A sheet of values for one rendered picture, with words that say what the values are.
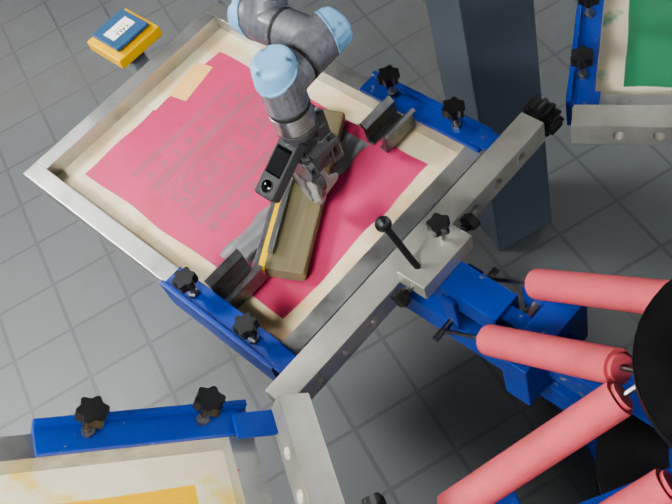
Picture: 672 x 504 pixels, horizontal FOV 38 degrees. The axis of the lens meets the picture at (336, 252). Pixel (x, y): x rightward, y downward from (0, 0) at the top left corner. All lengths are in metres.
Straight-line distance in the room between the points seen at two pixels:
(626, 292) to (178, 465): 0.67
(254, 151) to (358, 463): 1.00
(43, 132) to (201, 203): 1.87
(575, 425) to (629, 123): 0.68
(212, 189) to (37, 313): 1.40
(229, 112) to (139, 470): 0.92
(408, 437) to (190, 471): 1.28
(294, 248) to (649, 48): 0.79
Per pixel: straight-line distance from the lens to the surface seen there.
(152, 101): 2.18
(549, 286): 1.51
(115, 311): 3.11
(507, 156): 1.73
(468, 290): 1.58
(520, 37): 2.31
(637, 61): 1.98
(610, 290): 1.41
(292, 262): 1.74
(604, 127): 1.77
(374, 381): 2.71
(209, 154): 2.01
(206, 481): 1.41
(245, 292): 1.73
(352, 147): 1.91
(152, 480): 1.40
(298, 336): 1.66
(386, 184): 1.84
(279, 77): 1.53
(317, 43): 1.59
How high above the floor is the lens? 2.38
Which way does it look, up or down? 54 degrees down
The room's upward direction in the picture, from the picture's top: 23 degrees counter-clockwise
